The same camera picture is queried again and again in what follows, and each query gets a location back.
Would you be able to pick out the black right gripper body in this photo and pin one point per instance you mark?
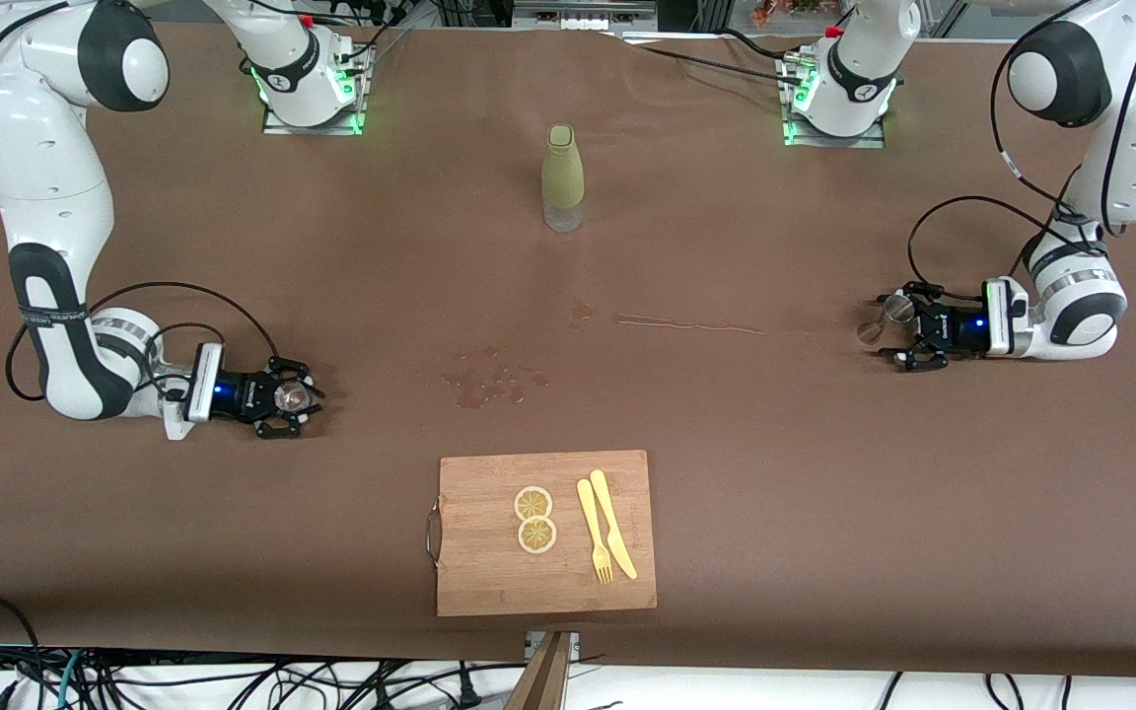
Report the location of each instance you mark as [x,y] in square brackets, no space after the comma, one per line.
[241,395]

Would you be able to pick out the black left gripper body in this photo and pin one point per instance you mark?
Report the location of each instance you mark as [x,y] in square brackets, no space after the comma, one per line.
[953,329]

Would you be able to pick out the clear glass beaker cup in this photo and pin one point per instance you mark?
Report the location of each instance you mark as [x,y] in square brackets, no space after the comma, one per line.
[292,396]

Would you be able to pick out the steel double jigger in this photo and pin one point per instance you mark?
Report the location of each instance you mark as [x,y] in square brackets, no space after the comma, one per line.
[898,311]

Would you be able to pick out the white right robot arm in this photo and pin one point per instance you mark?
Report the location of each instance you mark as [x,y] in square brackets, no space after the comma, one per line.
[45,168]

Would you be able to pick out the brown table cover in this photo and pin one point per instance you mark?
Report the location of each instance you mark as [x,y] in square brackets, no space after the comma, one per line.
[233,552]

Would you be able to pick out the bamboo cutting board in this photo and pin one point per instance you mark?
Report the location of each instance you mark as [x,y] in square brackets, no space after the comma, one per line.
[489,582]

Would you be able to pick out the lemon slice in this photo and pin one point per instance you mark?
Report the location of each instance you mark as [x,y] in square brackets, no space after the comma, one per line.
[533,503]
[536,535]

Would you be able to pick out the green sleeved glass bottle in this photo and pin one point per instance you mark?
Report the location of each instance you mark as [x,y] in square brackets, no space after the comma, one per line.
[562,177]

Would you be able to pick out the yellow plastic fork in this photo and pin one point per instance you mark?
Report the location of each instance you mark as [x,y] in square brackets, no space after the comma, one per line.
[593,532]

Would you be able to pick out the yellow plastic knife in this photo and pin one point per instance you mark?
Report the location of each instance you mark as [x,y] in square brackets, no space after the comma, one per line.
[612,523]

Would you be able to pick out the grey power strip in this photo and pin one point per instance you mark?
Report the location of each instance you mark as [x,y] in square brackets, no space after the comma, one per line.
[583,12]

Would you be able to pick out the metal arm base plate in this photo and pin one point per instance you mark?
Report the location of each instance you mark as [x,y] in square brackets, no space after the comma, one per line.
[331,129]
[869,143]

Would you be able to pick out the camera mount post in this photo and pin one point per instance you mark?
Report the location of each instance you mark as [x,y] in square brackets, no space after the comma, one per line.
[543,680]

